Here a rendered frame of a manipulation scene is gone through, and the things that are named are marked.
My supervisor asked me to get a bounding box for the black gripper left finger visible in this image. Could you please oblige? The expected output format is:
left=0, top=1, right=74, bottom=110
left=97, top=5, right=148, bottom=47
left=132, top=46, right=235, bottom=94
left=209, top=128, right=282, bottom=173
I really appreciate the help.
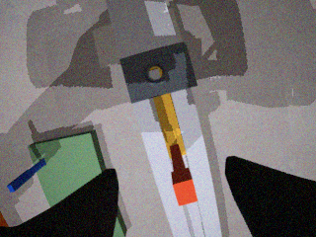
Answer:
left=0, top=169, right=119, bottom=237

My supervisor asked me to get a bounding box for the dark blue long bar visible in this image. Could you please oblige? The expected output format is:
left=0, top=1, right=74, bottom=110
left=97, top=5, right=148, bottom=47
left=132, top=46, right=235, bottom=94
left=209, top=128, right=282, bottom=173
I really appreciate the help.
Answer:
left=7, top=158, right=46, bottom=193

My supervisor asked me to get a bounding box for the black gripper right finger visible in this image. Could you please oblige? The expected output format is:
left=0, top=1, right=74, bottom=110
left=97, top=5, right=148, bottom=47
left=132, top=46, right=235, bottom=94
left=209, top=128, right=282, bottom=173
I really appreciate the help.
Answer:
left=224, top=155, right=316, bottom=237

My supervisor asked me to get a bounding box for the grey aluminum slotted rail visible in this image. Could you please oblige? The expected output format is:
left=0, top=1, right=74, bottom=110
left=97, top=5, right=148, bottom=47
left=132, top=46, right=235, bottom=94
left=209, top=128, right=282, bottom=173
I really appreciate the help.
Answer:
left=106, top=0, right=221, bottom=237

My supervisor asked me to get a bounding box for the green tray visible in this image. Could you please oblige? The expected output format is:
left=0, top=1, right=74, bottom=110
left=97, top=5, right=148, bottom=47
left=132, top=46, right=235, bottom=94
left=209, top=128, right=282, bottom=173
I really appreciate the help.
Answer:
left=28, top=129, right=127, bottom=237

